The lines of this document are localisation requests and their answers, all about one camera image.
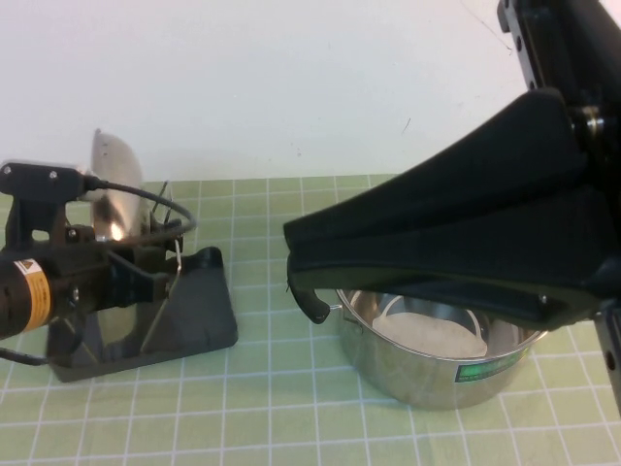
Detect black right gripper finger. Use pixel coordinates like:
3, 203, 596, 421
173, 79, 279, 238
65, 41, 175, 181
285, 186, 612, 332

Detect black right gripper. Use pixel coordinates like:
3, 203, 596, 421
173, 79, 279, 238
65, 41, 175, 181
283, 0, 621, 418

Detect stainless steel lid black knob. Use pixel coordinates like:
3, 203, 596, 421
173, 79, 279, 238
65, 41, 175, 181
72, 128, 147, 360

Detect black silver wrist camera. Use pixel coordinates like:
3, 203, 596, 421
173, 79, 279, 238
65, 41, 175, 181
0, 158, 93, 205

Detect black tray wire lid rack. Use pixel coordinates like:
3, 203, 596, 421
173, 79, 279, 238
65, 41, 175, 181
48, 179, 239, 384

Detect stainless steel pot black handles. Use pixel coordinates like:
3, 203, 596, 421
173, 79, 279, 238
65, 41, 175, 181
295, 285, 549, 412

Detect grey camera cable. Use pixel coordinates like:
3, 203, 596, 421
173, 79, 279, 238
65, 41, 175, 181
84, 178, 198, 249

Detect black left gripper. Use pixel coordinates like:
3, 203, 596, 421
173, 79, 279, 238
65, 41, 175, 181
46, 220, 184, 321

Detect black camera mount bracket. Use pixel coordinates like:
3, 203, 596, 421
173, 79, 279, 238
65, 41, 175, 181
7, 193, 69, 244

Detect green checked tablecloth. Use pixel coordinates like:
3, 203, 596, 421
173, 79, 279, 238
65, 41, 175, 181
0, 167, 621, 466

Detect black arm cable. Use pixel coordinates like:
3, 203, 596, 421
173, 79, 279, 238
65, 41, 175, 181
0, 347, 49, 366

